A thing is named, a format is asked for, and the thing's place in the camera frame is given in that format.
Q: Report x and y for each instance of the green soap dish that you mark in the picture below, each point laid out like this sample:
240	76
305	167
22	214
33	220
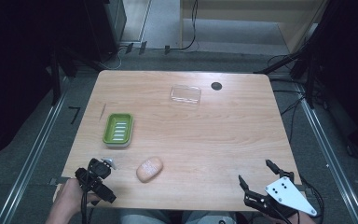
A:
118	129

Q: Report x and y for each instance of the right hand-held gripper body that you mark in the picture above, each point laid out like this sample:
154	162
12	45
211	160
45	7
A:
284	193

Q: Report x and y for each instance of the person's legs in jeans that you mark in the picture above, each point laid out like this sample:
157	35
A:
155	217

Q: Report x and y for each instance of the peach soap bar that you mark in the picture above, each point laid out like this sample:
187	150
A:
149	169

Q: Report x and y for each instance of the black metal stand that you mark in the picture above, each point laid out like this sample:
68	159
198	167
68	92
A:
304	71
56	74

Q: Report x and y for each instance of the metal floor rail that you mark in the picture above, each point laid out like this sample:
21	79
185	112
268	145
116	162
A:
34	149
329	149

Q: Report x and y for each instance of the person's right hand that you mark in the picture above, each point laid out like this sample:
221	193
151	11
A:
304	219

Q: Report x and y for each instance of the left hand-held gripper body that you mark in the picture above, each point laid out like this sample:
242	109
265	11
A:
97	187

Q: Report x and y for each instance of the black round table grommet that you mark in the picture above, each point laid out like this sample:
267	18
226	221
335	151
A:
216	86

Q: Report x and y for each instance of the person's left hand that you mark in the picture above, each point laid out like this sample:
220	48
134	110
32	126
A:
70	199

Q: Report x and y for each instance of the light wooden shelf unit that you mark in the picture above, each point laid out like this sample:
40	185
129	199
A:
254	9

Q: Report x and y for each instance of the dark cabinet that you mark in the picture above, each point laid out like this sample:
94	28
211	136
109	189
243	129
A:
108	25

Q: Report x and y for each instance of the clear plastic lid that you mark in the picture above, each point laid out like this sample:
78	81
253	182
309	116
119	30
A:
185	94

